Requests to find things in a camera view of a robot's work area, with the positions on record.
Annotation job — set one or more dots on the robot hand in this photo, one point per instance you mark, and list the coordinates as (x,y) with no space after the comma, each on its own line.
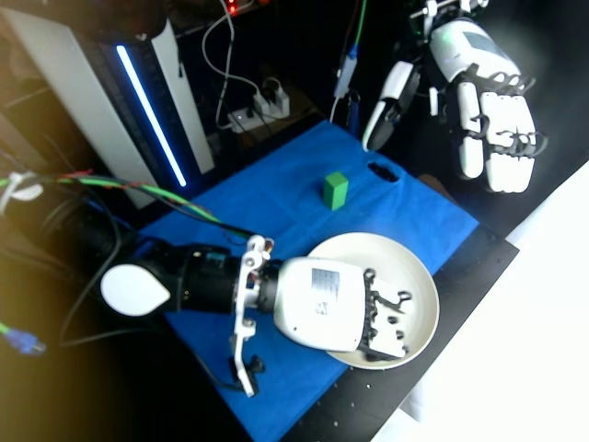
(465,50)
(313,313)

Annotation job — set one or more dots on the green block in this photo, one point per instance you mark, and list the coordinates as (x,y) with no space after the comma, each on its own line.
(335,193)

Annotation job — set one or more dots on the white round plate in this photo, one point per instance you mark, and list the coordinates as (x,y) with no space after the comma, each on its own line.
(391,258)

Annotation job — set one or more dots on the white adapter with blue plug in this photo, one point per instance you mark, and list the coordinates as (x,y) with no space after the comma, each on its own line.
(345,76)

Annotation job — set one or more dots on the blue cloth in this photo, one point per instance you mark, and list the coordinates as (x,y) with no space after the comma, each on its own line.
(285,184)

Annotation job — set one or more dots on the black perforated board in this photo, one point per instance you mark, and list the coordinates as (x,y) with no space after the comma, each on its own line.
(469,271)

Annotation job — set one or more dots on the white power strip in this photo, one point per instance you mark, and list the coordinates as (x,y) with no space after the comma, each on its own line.
(273,103)

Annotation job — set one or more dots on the white cloth sheet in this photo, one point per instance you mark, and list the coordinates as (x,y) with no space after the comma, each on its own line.
(529,299)

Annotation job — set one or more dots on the red lit electronics board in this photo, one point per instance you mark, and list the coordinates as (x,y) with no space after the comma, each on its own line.
(234,5)

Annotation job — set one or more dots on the white tower with light strip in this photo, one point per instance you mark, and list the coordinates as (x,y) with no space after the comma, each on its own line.
(92,115)

